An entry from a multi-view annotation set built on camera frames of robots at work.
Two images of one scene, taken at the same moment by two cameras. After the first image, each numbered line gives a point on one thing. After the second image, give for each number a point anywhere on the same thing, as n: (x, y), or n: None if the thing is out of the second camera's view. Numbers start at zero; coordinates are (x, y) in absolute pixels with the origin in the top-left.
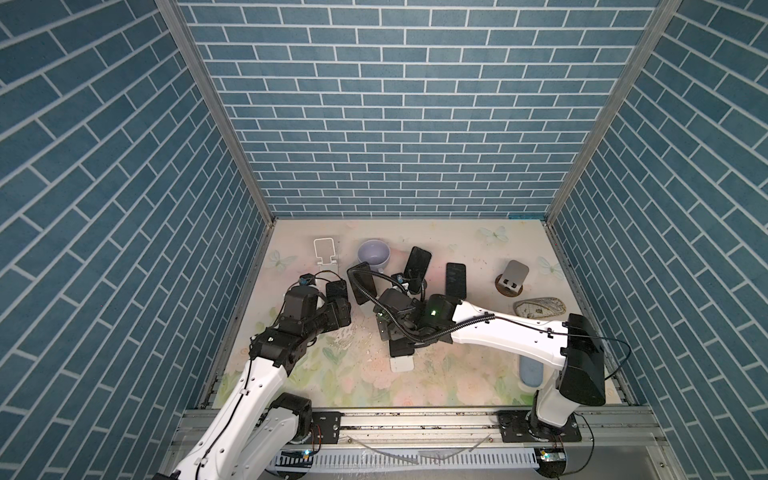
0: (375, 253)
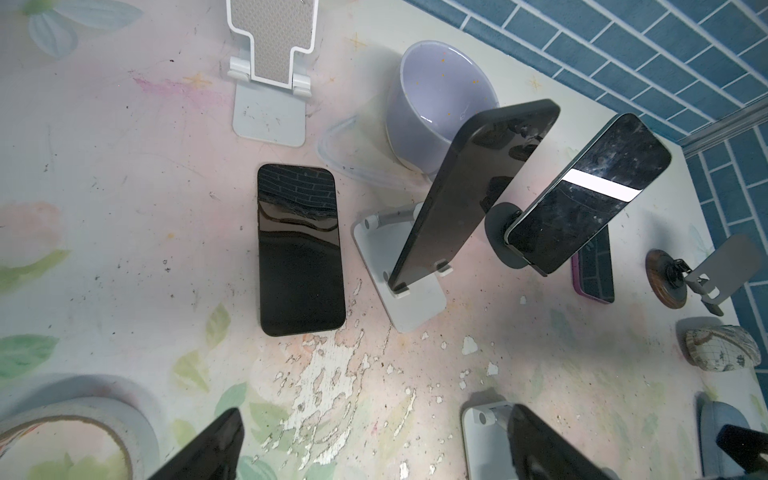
0: (434, 90)
